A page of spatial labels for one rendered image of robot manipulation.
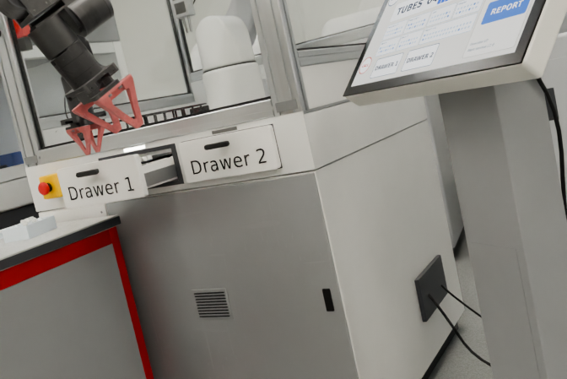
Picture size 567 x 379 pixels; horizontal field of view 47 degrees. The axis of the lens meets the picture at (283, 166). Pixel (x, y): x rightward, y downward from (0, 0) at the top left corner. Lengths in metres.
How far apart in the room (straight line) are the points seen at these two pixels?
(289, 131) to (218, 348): 0.67
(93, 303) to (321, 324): 0.63
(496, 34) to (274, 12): 0.65
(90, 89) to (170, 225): 0.92
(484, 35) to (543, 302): 0.51
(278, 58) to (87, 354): 0.93
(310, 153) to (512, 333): 0.61
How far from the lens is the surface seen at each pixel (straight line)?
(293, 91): 1.59
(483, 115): 1.27
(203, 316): 1.91
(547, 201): 1.32
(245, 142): 1.65
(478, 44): 1.14
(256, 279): 1.77
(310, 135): 1.60
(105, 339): 1.94
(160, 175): 1.77
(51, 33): 1.04
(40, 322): 1.79
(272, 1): 1.61
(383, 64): 1.36
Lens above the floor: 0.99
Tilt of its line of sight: 6 degrees down
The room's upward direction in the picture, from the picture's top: 12 degrees counter-clockwise
